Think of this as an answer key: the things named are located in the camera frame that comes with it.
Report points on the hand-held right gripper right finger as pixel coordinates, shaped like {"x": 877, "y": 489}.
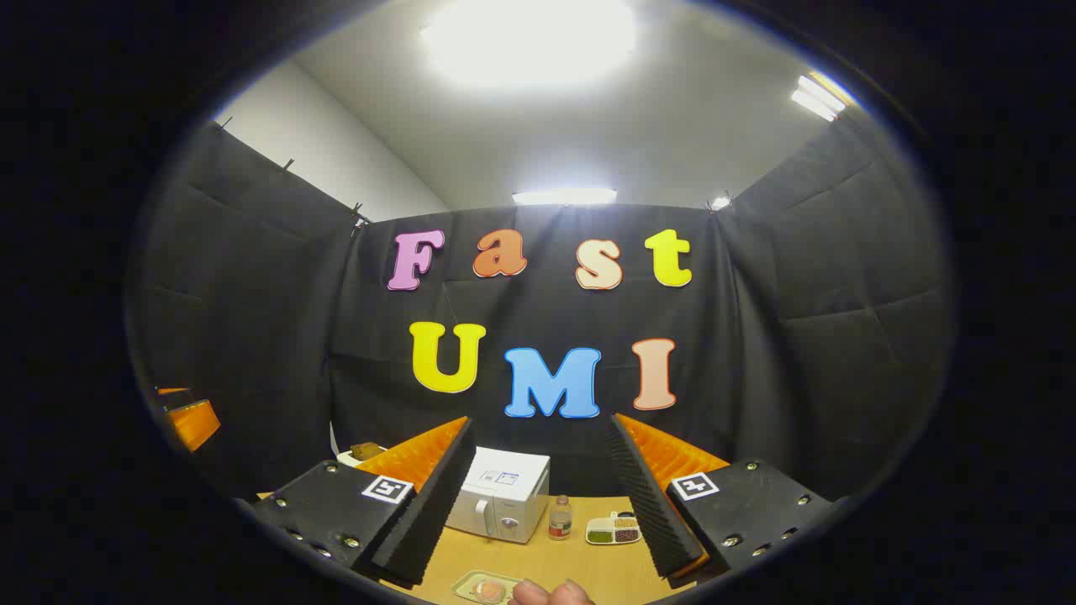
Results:
{"x": 647, "y": 504}

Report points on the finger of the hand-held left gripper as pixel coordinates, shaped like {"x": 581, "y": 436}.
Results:
{"x": 195, "y": 424}
{"x": 172, "y": 391}

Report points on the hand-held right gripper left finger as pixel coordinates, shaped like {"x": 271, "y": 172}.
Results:
{"x": 437, "y": 504}

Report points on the white microwave oven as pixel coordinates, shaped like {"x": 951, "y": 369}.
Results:
{"x": 504, "y": 496}

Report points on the orange breaded bun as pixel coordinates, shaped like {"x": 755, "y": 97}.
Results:
{"x": 490, "y": 591}

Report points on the white divided dish of beans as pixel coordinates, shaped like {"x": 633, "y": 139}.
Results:
{"x": 614, "y": 531}

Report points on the pale green square plate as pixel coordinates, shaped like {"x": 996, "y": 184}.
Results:
{"x": 465, "y": 586}

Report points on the clear red label plastic bottle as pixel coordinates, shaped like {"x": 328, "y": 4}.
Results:
{"x": 561, "y": 521}

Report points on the brown bread slice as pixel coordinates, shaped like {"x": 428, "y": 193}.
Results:
{"x": 366, "y": 451}

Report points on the white toaster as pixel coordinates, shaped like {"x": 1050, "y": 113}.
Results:
{"x": 346, "y": 460}

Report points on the long ceiling light strip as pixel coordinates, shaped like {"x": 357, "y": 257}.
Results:
{"x": 563, "y": 197}

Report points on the twin tube ceiling light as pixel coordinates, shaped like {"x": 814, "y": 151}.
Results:
{"x": 817, "y": 97}

